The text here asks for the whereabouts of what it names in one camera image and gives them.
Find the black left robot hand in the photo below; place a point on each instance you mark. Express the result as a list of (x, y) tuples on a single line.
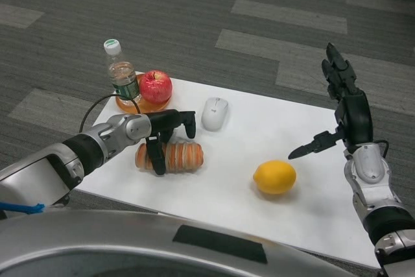
[(165, 118)]

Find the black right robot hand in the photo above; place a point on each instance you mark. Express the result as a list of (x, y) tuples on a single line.
[(356, 118)]

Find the ridged orange bread loaf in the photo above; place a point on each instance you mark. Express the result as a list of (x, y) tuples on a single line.
[(184, 157)]

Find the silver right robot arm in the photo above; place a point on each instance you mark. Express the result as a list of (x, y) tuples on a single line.
[(369, 166)]

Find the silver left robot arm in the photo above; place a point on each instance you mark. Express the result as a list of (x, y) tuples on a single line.
[(107, 137)]

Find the orange plate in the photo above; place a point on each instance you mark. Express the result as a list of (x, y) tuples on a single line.
[(149, 106)]

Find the red apple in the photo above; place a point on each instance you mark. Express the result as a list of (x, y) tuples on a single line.
[(156, 87)]

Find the white computer mouse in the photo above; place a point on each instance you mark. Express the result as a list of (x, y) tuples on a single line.
[(214, 114)]

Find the clear water bottle green label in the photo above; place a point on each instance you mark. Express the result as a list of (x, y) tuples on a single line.
[(121, 77)]

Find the yellow lemon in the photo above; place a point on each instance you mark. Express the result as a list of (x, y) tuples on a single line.
[(275, 177)]

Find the silver robot chest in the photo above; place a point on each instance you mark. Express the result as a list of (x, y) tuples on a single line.
[(97, 248)]

